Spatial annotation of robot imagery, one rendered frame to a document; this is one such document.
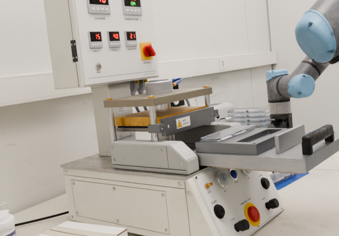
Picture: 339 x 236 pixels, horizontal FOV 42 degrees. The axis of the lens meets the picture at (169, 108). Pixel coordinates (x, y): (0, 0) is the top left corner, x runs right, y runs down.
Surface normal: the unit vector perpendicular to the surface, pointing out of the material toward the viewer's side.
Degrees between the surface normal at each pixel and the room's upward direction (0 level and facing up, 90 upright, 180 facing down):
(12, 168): 90
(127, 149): 90
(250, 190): 65
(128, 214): 90
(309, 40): 121
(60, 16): 90
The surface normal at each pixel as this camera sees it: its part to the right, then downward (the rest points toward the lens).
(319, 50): -0.76, 0.62
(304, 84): 0.34, 0.05
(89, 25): 0.78, -0.02
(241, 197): 0.66, -0.44
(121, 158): -0.62, 0.15
